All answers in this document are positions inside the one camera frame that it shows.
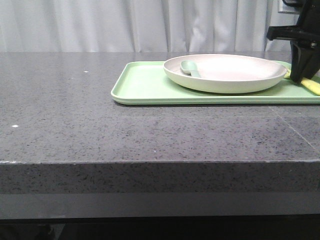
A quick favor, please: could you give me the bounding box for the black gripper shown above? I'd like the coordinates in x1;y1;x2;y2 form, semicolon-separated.
266;0;320;83

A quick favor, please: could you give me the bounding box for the yellow plastic fork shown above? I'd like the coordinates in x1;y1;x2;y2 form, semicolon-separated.
284;68;320;96

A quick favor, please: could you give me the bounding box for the white round plate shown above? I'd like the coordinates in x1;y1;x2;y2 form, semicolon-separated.
163;54;287;94

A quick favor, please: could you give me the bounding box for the pale green spoon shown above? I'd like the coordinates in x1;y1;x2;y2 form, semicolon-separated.
180;60;201;78

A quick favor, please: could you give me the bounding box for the light green serving tray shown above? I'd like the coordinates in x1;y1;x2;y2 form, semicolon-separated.
110;61;320;105

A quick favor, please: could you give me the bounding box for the white pleated curtain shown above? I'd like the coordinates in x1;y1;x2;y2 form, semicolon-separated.
0;0;298;52

